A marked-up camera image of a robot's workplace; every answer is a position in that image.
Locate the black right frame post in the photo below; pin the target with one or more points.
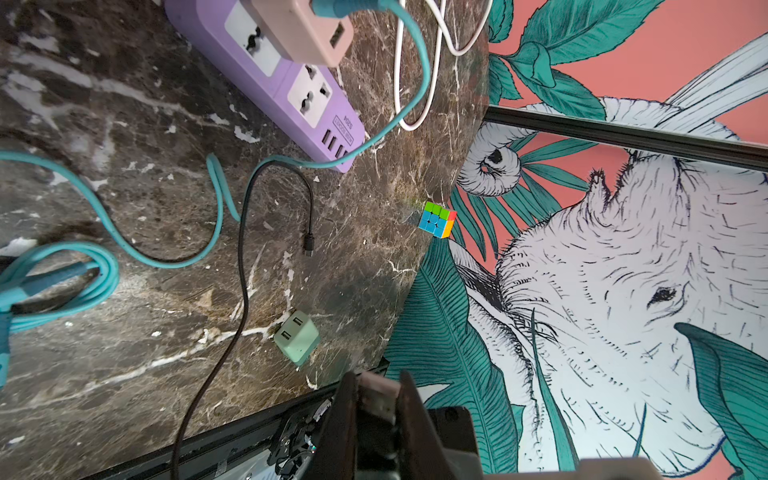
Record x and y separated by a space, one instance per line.
733 154

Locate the pink USB wall charger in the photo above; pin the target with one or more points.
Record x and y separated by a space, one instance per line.
301 36

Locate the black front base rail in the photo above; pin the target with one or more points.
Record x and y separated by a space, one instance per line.
283 433

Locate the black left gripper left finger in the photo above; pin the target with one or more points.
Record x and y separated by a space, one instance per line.
335 457

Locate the purple power strip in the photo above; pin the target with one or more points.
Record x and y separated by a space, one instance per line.
302 99

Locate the colourful puzzle cube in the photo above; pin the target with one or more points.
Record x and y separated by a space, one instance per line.
437 220

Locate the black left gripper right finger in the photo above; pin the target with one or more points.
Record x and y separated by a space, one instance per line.
421 452

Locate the green USB wall charger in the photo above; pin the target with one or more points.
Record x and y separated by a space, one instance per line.
297 337

